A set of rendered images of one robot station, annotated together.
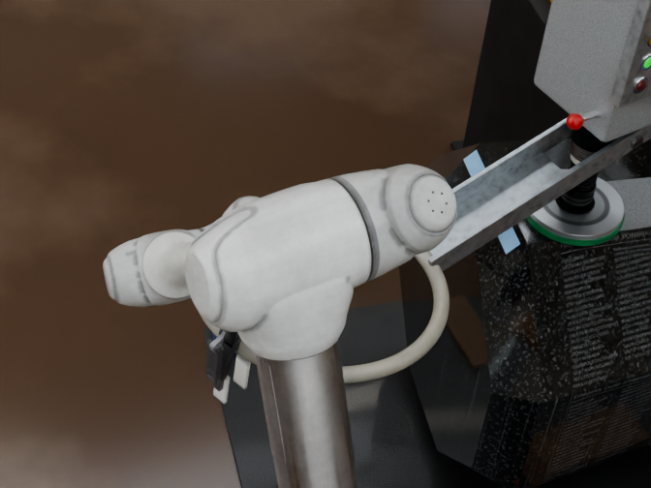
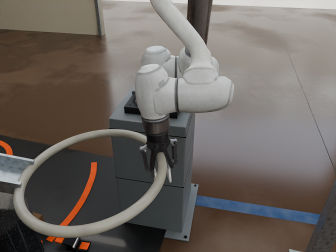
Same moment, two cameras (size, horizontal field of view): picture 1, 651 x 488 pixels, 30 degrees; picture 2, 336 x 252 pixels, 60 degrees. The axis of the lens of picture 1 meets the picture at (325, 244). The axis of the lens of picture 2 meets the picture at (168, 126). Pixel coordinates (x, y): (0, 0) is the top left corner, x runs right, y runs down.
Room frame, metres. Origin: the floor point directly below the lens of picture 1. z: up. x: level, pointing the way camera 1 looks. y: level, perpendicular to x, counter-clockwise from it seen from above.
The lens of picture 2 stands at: (2.03, 0.62, 1.56)
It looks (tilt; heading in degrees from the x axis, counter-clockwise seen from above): 33 degrees down; 215
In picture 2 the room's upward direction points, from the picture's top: straight up
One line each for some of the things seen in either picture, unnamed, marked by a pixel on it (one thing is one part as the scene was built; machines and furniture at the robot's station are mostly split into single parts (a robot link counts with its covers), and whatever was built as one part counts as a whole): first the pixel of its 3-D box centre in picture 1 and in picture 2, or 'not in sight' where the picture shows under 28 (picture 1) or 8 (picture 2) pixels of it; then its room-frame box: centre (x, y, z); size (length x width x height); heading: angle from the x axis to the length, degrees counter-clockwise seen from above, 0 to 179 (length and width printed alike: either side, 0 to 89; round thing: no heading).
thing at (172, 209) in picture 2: not in sight; (157, 160); (0.91, -0.25, 0.40); 0.50 x 0.50 x 0.80; 23
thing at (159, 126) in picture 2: not in sight; (155, 121); (1.40, 0.13, 1.07); 0.09 x 0.09 x 0.06
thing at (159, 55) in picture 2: not in sight; (157, 68); (0.91, -0.24, 1.00); 0.18 x 0.16 x 0.22; 124
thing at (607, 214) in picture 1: (573, 203); not in sight; (1.96, -0.52, 0.84); 0.21 x 0.21 x 0.01
